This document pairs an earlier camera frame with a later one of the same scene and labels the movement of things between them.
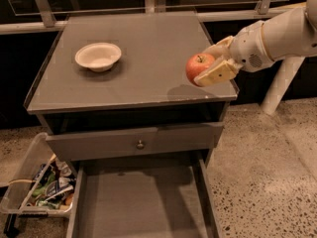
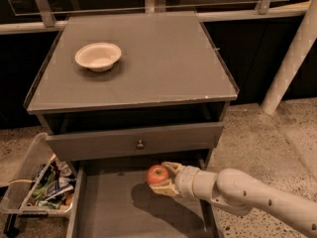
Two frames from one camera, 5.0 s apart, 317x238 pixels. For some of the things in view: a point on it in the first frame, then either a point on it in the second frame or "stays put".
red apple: x=196 y=63 to x=157 y=174
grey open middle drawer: x=169 y=198 stays put
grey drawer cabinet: x=112 y=94 stays put
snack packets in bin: x=53 y=185 stays put
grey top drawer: x=83 y=146 stays put
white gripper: x=248 y=49 to x=185 y=181
